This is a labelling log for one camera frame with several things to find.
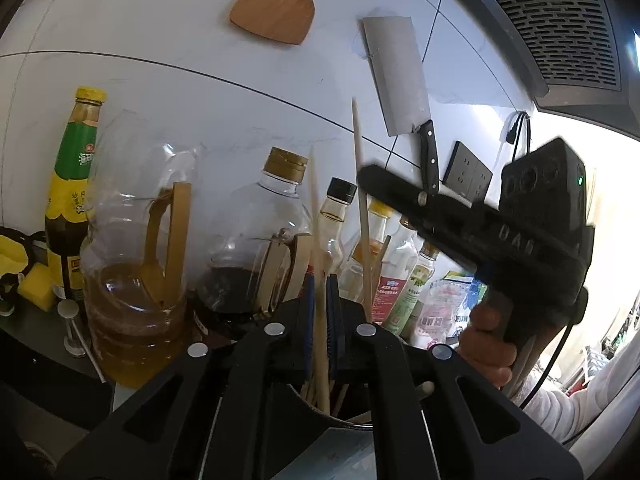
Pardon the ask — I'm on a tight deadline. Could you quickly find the wooden chopstick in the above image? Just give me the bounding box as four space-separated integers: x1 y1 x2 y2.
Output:
345 381 436 424
372 235 392 286
300 381 321 411
351 97 375 322
307 146 332 413
332 384 351 418

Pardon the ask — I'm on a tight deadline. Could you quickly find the black cap glass bottle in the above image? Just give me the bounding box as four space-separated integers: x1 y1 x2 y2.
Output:
316 177 359 288

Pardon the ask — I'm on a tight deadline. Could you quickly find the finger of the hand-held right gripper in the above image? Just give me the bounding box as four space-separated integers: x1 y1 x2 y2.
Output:
357 162 482 257

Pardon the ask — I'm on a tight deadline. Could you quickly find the small chrome sink fitting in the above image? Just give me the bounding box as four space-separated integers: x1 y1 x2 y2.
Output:
56 299 107 385

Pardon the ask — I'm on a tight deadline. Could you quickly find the small green label bottle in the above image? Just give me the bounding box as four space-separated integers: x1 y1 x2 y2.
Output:
392 240 442 337

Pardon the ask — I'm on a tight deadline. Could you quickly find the black plug with cable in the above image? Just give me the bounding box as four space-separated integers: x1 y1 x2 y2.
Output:
501 111 532 161

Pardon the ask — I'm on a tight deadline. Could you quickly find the person's right forearm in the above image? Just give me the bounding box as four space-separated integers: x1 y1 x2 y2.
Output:
520 332 640 448

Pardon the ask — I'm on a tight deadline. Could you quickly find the yellow cap bottle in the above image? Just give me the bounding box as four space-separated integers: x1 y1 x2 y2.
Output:
345 199 395 323

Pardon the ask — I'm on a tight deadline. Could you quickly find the dark wall outlet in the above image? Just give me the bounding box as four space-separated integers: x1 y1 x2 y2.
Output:
440 140 493 202

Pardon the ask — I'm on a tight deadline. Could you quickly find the kitchen cleaver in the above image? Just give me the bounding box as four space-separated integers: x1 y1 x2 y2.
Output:
362 16 441 196

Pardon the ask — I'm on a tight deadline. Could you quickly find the range hood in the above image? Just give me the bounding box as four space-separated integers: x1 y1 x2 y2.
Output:
429 0 640 126

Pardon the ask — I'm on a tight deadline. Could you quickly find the green label sauce bottle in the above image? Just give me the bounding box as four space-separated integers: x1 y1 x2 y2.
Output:
44 87 108 306

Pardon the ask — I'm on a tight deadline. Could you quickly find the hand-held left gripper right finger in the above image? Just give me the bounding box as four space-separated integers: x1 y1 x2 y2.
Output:
325 274 584 480

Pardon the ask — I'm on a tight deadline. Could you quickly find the clear cooking oil jug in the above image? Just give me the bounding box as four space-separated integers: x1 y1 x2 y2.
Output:
79 110 197 390

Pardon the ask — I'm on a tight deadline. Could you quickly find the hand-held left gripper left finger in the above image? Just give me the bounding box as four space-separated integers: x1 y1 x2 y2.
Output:
55 271 317 480

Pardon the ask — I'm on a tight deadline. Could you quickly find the clear printed plastic bag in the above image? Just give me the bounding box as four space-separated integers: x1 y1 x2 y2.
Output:
415 277 476 351

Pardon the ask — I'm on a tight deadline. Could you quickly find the wooden spatula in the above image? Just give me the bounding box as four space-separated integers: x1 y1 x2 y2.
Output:
229 0 317 46

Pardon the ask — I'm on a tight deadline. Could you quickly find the person's right hand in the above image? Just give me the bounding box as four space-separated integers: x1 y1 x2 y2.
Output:
457 304 519 389

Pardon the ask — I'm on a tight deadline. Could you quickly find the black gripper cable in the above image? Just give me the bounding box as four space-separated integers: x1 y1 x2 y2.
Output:
512 287 591 411

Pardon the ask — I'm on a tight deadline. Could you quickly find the dark sauce jug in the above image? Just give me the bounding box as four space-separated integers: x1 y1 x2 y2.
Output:
191 146 317 348

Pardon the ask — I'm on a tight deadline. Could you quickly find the green packet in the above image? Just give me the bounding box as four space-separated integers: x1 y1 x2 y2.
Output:
442 270 490 311

